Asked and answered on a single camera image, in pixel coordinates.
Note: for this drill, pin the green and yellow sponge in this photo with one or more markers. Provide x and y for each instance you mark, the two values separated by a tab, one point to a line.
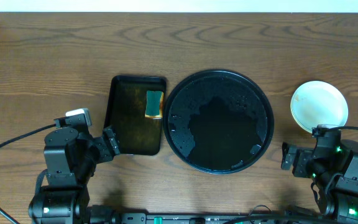
154	104

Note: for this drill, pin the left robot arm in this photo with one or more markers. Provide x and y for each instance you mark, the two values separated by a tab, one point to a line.
71	156

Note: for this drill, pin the light blue plate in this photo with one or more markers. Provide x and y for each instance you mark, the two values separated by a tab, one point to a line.
316	102

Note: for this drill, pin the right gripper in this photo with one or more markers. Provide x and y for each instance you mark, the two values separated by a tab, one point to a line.
295	160

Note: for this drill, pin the black round tray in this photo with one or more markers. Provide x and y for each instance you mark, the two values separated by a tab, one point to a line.
218	121

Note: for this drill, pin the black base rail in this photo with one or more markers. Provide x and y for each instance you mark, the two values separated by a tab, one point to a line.
197	217

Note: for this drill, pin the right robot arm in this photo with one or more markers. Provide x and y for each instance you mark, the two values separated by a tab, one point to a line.
332	165

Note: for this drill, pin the black rectangular tray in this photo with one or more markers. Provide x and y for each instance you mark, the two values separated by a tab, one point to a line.
126	114

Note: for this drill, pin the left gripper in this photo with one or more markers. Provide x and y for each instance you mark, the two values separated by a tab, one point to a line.
105	146

